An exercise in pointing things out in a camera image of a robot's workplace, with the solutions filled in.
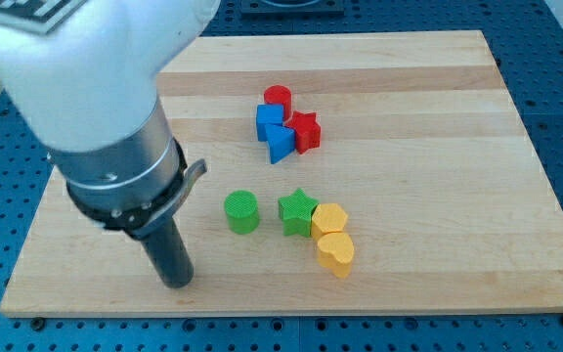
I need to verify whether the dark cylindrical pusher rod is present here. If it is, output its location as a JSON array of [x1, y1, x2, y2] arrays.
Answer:
[[141, 220, 194, 288]]

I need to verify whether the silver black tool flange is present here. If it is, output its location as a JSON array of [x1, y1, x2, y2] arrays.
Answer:
[[48, 101, 207, 240]]

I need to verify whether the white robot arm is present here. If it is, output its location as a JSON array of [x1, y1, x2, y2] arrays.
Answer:
[[0, 0, 219, 287]]

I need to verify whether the blue triangle block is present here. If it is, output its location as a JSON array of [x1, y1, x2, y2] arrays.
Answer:
[[265, 124, 295, 164]]

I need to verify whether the green cylinder block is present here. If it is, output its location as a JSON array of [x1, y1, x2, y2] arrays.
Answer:
[[224, 190, 260, 235]]

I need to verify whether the green star block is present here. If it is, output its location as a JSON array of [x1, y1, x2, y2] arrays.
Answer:
[[278, 188, 319, 238]]

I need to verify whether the blue cube block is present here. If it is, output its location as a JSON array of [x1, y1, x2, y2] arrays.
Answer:
[[255, 104, 283, 142]]

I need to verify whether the yellow hexagon block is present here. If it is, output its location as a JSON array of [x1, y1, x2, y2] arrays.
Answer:
[[311, 203, 348, 242]]

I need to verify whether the red cylinder block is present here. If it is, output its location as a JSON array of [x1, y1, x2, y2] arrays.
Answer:
[[263, 85, 292, 122]]

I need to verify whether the yellow heart block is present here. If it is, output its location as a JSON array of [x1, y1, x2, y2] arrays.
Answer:
[[317, 232, 355, 279]]

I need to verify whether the red star block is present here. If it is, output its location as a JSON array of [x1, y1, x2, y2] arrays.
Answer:
[[285, 110, 322, 154]]

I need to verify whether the fiducial marker tag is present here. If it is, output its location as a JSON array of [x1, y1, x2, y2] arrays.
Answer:
[[0, 0, 86, 35]]

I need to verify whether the wooden board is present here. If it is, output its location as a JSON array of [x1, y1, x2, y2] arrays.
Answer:
[[0, 30, 563, 318]]

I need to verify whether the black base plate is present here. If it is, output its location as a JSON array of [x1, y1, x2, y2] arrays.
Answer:
[[238, 0, 345, 17]]

